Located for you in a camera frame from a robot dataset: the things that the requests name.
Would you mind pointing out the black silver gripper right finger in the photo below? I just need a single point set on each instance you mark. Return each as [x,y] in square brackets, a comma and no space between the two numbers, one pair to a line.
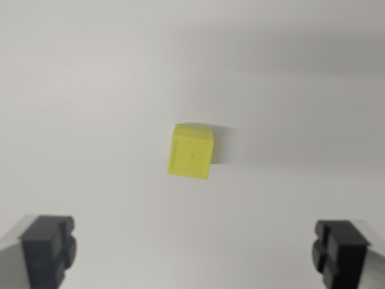
[346,256]

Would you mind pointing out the yellow cube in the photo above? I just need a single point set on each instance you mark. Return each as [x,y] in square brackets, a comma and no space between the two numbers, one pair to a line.
[191,153]

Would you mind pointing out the black silver gripper left finger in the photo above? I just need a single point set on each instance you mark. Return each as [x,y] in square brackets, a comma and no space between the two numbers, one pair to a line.
[42,250]

